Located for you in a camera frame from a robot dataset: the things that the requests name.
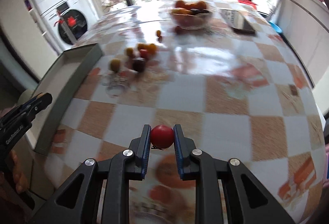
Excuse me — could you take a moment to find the orange tangerine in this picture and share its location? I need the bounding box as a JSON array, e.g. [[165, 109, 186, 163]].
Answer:
[[146, 43, 157, 56], [125, 47, 135, 58], [137, 43, 147, 51]]

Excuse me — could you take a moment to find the lower washing machine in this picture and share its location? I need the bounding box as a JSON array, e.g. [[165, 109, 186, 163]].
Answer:
[[41, 0, 88, 51]]

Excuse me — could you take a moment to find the dark plum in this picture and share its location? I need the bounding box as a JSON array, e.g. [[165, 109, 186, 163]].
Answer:
[[132, 57, 146, 73]]

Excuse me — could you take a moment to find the grey shallow tray box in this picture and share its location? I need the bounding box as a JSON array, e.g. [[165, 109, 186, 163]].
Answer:
[[26, 43, 103, 155]]

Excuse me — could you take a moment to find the person's left hand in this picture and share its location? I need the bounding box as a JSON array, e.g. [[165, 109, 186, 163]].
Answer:
[[1, 150, 28, 205]]

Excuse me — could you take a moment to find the white cabinet counter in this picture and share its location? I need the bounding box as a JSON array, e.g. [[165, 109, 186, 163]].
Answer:
[[269, 0, 329, 101]]

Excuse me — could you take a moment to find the glass fruit bowl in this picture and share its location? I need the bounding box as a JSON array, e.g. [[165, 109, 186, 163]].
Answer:
[[169, 10, 213, 30]]

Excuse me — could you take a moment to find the blue basin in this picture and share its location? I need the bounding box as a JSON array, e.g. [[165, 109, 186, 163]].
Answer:
[[269, 22, 282, 34]]

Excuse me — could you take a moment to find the red fruit beside bowl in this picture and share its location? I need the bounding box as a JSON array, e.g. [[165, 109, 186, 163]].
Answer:
[[175, 26, 182, 34]]

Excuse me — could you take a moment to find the red apple-like fruit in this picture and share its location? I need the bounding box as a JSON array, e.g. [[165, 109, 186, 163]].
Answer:
[[139, 49, 149, 60]]

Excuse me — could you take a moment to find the yellow lemon fruit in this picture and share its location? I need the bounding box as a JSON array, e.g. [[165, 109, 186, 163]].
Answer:
[[109, 58, 121, 73]]

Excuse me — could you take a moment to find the red tomato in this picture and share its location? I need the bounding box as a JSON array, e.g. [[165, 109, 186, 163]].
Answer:
[[150, 125, 175, 149]]

